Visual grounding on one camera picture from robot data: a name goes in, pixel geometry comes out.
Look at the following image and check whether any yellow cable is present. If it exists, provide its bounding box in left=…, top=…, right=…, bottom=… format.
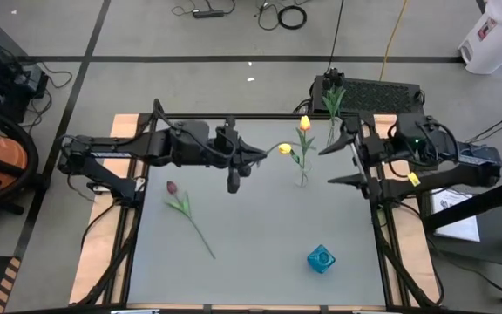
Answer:
left=379, top=0, right=410, bottom=83

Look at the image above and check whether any dark red tulip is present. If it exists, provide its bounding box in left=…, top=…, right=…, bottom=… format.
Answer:
left=163, top=180, right=216, bottom=261

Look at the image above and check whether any clear glass vase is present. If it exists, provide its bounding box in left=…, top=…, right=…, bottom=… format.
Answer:
left=324, top=115, right=342, bottom=148
left=295, top=161, right=314, bottom=188

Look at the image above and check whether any black vacuum hose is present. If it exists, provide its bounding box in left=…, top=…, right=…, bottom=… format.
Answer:
left=0, top=107, right=41, bottom=208

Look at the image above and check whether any black computer case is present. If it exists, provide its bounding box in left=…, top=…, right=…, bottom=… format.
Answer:
left=310, top=74, right=423, bottom=115

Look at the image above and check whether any coiled black cable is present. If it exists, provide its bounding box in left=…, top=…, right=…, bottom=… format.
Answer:
left=276, top=4, right=309, bottom=31

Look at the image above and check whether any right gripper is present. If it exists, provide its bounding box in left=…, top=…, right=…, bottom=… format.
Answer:
left=318, top=115, right=400, bottom=200

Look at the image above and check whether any black power strip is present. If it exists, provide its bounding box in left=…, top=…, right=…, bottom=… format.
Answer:
left=192, top=9, right=226, bottom=19

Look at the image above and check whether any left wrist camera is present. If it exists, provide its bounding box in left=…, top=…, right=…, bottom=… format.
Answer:
left=227, top=167, right=241, bottom=195

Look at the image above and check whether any light wooden side board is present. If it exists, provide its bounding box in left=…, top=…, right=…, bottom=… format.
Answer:
left=68, top=113, right=152, bottom=305
left=363, top=113, right=442, bottom=306

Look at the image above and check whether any white paper sheet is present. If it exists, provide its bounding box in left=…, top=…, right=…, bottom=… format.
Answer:
left=429, top=188, right=482, bottom=243

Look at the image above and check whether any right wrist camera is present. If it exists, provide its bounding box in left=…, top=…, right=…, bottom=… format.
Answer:
left=362, top=133, right=390, bottom=165

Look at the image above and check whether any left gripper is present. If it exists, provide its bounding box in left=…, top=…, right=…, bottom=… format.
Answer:
left=214, top=116, right=268, bottom=169

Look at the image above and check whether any black metal stand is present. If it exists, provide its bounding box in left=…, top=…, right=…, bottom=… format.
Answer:
left=420, top=172, right=502, bottom=306

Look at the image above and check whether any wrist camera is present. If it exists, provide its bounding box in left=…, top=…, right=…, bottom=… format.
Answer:
left=227, top=167, right=241, bottom=195
left=362, top=133, right=390, bottom=165

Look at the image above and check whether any black aluminium table frame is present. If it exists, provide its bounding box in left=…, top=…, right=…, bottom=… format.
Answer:
left=76, top=98, right=444, bottom=314

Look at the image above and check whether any blue glass vase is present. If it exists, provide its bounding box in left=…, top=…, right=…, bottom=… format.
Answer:
left=306, top=243, right=336, bottom=275

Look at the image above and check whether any white trash bin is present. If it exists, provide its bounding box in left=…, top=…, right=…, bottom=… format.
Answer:
left=458, top=0, right=502, bottom=75

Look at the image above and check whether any black tulip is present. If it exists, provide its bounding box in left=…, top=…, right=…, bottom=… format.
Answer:
left=322, top=68, right=347, bottom=147
left=262, top=140, right=301, bottom=156

